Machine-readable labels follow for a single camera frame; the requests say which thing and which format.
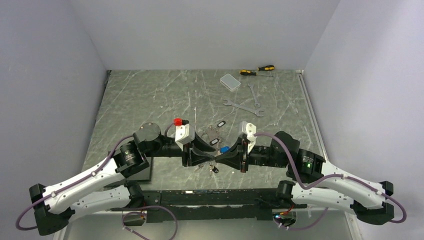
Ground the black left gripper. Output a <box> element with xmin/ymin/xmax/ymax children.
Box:
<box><xmin>144</xmin><ymin>130</ymin><xmax>216</xmax><ymax>167</ymax></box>

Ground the large silver wrench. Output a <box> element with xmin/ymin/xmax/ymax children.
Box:
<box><xmin>223</xmin><ymin>99</ymin><xmax>264</xmax><ymax>117</ymax></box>

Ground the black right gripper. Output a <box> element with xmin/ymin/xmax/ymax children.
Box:
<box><xmin>215</xmin><ymin>137</ymin><xmax>288</xmax><ymax>173</ymax></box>

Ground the yellow black screwdriver front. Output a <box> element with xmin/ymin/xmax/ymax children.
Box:
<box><xmin>239</xmin><ymin>69</ymin><xmax>273</xmax><ymax>77</ymax></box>

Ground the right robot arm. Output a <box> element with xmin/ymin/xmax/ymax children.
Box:
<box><xmin>215</xmin><ymin>131</ymin><xmax>395</xmax><ymax>226</ymax></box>

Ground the small silver wrench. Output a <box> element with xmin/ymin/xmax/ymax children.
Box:
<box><xmin>248</xmin><ymin>83</ymin><xmax>261</xmax><ymax>108</ymax></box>

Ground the yellow black screwdriver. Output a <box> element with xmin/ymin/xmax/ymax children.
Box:
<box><xmin>253</xmin><ymin>65</ymin><xmax>275</xmax><ymax>72</ymax></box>
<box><xmin>239</xmin><ymin>69</ymin><xmax>273</xmax><ymax>77</ymax></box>

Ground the yellow black screwdriver rear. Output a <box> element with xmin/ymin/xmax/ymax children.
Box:
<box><xmin>253</xmin><ymin>65</ymin><xmax>275</xmax><ymax>72</ymax></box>

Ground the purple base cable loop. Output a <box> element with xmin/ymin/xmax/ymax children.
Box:
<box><xmin>121</xmin><ymin>205</ymin><xmax>179</xmax><ymax>240</ymax></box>

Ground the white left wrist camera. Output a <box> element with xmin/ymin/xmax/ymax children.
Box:
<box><xmin>174</xmin><ymin>123</ymin><xmax>196</xmax><ymax>145</ymax></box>

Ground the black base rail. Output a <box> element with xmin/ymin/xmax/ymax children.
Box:
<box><xmin>111</xmin><ymin>183</ymin><xmax>307</xmax><ymax>223</ymax></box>

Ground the black key tag white label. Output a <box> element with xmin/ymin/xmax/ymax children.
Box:
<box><xmin>209</xmin><ymin>138</ymin><xmax>220</xmax><ymax>146</ymax></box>

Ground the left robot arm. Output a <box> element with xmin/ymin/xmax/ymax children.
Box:
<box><xmin>29</xmin><ymin>118</ymin><xmax>215</xmax><ymax>236</ymax></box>

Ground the metal key organizer plate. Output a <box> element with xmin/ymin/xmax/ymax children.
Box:
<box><xmin>194</xmin><ymin>125</ymin><xmax>222</xmax><ymax>172</ymax></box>

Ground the clear plastic box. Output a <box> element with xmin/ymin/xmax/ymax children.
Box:
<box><xmin>220</xmin><ymin>73</ymin><xmax>241</xmax><ymax>92</ymax></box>

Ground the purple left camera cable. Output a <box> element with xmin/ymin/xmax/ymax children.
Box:
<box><xmin>15</xmin><ymin>117</ymin><xmax>190</xmax><ymax>231</ymax></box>

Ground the blue key tag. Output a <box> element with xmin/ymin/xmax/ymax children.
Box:
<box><xmin>219</xmin><ymin>146</ymin><xmax>230</xmax><ymax>154</ymax></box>

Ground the black flat box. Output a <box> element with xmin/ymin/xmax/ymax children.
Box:
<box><xmin>114</xmin><ymin>157</ymin><xmax>153</xmax><ymax>183</ymax></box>

